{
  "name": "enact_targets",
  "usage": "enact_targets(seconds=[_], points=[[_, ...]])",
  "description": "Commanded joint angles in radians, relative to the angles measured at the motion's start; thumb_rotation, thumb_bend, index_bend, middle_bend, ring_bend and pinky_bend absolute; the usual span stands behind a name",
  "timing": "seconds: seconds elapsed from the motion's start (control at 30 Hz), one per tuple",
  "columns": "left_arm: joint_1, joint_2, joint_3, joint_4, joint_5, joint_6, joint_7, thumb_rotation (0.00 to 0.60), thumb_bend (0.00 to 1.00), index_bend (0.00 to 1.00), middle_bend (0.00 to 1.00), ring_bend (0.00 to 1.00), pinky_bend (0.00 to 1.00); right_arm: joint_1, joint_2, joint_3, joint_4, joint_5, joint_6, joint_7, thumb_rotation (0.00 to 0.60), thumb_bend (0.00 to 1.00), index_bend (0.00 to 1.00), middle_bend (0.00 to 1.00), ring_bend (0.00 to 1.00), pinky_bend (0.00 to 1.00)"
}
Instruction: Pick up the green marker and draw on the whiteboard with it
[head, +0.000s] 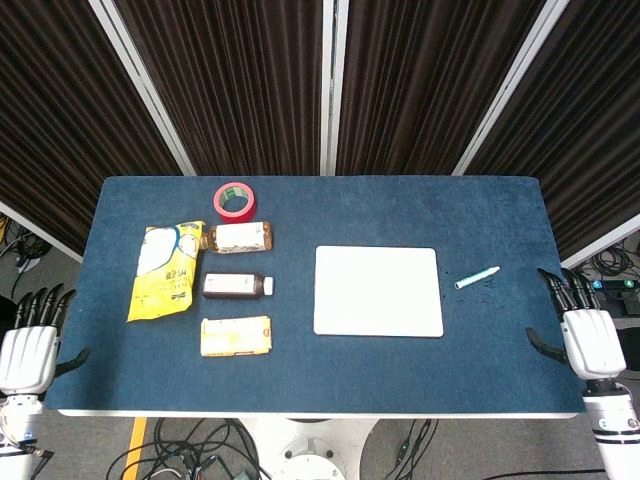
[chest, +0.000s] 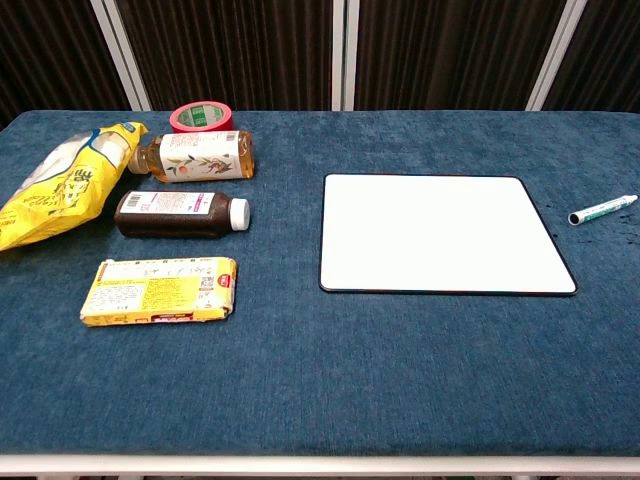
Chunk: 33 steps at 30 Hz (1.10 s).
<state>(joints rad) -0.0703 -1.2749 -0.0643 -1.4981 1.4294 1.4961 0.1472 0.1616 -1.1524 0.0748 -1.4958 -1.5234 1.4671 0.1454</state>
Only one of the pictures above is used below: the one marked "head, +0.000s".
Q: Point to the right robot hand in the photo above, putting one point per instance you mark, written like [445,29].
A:
[592,345]

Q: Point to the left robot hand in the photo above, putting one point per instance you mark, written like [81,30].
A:
[27,357]

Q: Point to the green marker pen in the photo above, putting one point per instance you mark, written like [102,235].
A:
[475,278]

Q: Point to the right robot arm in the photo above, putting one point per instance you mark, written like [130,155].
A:
[615,425]

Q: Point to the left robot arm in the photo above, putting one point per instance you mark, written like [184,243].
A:
[15,425]

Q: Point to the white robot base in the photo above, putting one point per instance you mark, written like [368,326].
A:
[310,450]

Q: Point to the white rectangular board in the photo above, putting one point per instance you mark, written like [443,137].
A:
[377,292]

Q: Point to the black power strip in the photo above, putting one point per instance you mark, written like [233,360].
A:
[617,285]

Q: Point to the yellow snack bag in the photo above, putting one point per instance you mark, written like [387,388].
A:
[160,280]

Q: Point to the yellow food box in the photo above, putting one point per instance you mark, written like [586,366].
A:
[235,337]

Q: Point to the dark brown bottle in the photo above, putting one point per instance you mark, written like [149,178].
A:
[232,286]

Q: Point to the dark corrugated partition panel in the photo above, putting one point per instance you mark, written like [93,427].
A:
[60,125]
[590,125]
[240,85]
[425,85]

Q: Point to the amber tea bottle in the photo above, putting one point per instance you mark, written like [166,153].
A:
[240,238]

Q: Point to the red tape roll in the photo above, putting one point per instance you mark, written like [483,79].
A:
[240,212]

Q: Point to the blue table cloth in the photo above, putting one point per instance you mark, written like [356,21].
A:
[310,380]

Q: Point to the white partition post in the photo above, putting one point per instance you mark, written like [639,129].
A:
[329,85]
[143,85]
[510,85]

